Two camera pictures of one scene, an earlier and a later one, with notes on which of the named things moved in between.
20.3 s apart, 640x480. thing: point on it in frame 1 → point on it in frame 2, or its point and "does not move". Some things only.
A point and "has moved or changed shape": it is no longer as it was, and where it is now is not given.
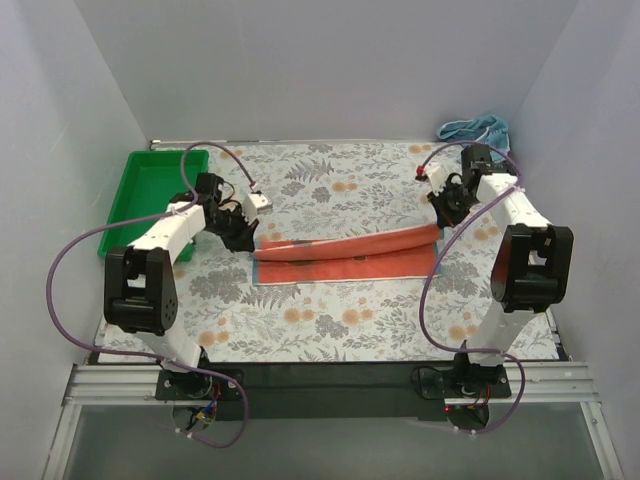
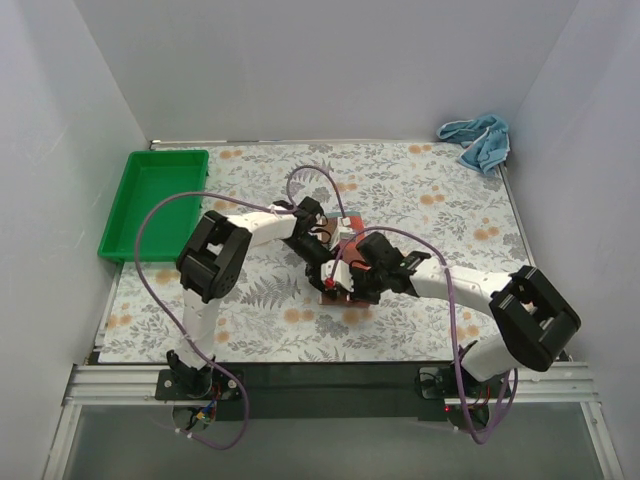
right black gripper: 448,207 → 360,289
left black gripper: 239,232 → 316,270
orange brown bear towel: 412,252 has moved or changed shape
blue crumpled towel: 484,129 does not move
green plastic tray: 149,182 does not move
